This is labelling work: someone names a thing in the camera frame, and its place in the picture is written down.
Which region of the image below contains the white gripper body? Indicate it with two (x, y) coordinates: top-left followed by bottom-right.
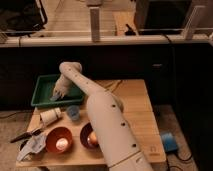
(53, 75), (71, 98)

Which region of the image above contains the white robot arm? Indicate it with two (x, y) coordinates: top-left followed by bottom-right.
(53, 62), (154, 171)

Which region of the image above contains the green plastic tray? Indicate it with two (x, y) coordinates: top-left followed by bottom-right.
(31, 74), (85, 108)

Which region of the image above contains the white paper cup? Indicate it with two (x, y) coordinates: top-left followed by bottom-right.
(40, 108), (61, 126)

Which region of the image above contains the wooden table board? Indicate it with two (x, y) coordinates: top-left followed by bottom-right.
(16, 79), (166, 168)

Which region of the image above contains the orange bowl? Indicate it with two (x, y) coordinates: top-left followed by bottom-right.
(46, 127), (73, 154)

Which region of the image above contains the dark red bowl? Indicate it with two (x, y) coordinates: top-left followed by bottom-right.
(80, 123), (99, 149)

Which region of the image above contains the orange ball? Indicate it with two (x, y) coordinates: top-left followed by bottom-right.
(87, 132), (98, 145)

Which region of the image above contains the white egg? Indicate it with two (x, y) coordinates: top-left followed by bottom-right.
(56, 138), (68, 150)

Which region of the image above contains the crumpled white cloth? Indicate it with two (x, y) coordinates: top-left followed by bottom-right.
(17, 134), (47, 162)

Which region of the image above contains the white metal rail frame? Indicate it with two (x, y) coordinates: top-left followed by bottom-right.
(0, 7), (213, 48)

